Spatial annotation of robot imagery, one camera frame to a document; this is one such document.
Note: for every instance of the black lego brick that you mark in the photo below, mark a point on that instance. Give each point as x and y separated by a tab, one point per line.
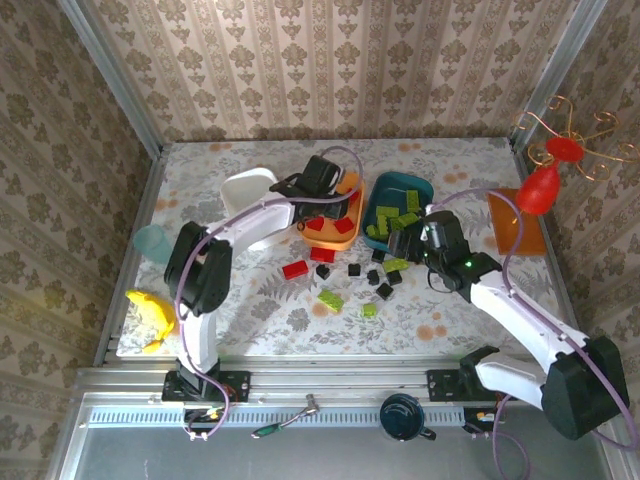
384	291
378	255
354	270
323	271
395	277
373	276

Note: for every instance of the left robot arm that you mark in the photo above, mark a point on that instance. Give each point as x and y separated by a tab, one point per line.
250	225

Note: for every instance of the orange plastic container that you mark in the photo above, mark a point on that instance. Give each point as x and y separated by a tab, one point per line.
327	241

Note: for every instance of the teal plastic container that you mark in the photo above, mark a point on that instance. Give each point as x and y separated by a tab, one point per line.
395	187

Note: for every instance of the white plastic container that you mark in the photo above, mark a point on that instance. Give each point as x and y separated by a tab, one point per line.
245	192

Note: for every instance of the orange wooden board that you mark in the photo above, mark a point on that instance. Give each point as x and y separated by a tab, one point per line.
530	237

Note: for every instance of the red plastic goblet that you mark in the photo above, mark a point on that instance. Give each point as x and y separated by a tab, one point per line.
537	192

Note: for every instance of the dark blue mug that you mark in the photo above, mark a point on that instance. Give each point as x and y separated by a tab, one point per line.
400	415

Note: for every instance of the translucent teal cup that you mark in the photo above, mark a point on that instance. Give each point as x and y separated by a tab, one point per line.
149	242

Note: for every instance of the yellow banana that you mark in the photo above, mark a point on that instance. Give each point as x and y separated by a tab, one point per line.
157	315

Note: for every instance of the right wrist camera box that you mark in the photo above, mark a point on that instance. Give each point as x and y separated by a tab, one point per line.
434	234

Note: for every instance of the aluminium table side rail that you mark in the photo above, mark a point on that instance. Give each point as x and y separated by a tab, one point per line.
555	265
145	210

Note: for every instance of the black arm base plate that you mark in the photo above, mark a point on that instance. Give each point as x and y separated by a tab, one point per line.
240	387
442	387

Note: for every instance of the aluminium front rail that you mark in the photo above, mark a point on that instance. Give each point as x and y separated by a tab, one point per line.
325	382

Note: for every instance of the aluminium frame post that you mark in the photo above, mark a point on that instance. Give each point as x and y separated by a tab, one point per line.
114	75
557	75

